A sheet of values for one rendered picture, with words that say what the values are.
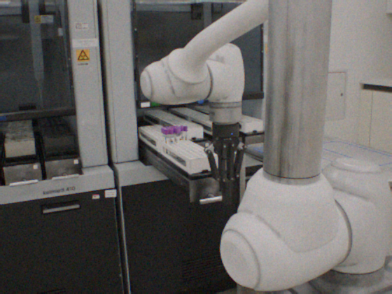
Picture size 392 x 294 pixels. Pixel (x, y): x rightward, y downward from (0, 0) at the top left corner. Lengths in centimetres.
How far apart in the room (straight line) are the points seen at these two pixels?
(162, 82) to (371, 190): 51
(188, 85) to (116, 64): 77
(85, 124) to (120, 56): 31
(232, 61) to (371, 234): 54
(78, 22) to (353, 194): 123
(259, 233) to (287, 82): 24
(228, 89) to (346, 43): 280
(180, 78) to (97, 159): 86
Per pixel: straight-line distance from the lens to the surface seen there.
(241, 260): 69
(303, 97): 65
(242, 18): 90
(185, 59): 95
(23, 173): 163
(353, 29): 385
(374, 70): 406
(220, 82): 105
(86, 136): 170
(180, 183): 133
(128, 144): 174
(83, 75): 167
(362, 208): 82
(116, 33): 170
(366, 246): 85
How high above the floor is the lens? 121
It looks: 14 degrees down
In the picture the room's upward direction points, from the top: 2 degrees counter-clockwise
